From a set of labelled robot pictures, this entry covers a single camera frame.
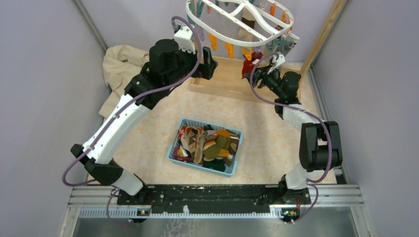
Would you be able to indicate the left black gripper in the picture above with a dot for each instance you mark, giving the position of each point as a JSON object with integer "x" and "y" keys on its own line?
{"x": 205, "y": 69}

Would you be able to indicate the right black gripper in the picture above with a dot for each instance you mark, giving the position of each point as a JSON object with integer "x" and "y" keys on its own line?
{"x": 261, "y": 73}

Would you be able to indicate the red santa sock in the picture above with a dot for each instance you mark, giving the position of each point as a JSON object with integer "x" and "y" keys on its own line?
{"x": 249, "y": 64}

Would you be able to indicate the green orange toe sock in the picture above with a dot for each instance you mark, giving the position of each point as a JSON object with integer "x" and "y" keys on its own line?
{"x": 216, "y": 145}

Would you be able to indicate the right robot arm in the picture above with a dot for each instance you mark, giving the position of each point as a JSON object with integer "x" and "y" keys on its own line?
{"x": 320, "y": 144}

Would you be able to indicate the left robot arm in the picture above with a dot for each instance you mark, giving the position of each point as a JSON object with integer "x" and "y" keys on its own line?
{"x": 167, "y": 67}

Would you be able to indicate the wooden hanger stand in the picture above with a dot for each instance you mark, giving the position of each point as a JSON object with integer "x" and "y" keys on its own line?
{"x": 227, "y": 83}

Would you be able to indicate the white oval clip hanger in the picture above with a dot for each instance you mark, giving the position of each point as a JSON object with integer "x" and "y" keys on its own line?
{"x": 272, "y": 26}

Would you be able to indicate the pile of socks in basket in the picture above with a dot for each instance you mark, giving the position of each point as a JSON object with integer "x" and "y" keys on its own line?
{"x": 189, "y": 148}

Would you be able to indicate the grey sock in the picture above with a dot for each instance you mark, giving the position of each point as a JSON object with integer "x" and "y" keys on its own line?
{"x": 287, "y": 45}

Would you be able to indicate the brown beige hanging sock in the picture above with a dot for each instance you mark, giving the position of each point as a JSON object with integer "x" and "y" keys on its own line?
{"x": 249, "y": 20}

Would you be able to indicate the blue plastic basket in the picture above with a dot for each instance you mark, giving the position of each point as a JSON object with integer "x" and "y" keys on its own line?
{"x": 185, "y": 122}

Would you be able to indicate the beige crumpled cloth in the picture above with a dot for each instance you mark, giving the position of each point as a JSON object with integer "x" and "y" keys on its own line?
{"x": 120, "y": 64}

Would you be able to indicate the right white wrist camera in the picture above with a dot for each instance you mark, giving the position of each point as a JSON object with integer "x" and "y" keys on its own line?
{"x": 276, "y": 61}

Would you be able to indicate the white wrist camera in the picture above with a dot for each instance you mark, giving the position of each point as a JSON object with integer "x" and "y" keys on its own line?
{"x": 276, "y": 61}
{"x": 184, "y": 38}

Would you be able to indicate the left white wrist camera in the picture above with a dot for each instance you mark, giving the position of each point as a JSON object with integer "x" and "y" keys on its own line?
{"x": 184, "y": 38}

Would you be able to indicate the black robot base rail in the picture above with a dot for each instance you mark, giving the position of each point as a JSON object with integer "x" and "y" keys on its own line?
{"x": 215, "y": 199}

